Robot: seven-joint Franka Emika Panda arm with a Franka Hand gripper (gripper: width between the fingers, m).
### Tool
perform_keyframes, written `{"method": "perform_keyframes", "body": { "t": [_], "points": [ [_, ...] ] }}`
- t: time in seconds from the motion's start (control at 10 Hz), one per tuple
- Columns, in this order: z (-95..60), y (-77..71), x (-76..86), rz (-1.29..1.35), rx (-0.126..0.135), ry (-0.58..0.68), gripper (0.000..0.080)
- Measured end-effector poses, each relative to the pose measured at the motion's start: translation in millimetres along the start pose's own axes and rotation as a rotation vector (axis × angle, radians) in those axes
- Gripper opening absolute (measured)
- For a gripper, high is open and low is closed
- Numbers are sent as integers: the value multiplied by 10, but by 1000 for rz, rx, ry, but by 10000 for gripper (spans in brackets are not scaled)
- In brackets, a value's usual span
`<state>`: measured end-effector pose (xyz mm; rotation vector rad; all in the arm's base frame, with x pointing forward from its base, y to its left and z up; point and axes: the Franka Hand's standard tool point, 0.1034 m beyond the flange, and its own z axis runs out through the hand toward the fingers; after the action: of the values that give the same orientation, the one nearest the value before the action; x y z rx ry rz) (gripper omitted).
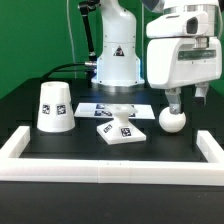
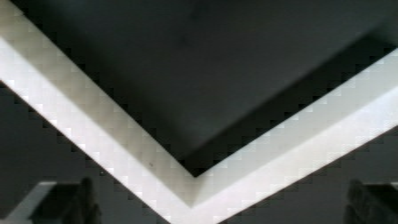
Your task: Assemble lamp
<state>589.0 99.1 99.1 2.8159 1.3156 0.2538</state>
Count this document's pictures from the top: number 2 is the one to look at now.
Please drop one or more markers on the white U-shaped frame fence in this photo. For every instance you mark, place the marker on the white U-shaped frame fence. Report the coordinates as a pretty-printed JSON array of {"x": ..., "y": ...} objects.
[{"x": 342, "y": 121}]

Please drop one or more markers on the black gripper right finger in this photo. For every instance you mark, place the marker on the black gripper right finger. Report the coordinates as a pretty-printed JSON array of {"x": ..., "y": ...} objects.
[{"x": 372, "y": 207}]

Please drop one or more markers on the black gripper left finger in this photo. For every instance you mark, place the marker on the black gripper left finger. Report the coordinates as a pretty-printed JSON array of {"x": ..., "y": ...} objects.
[{"x": 59, "y": 203}]

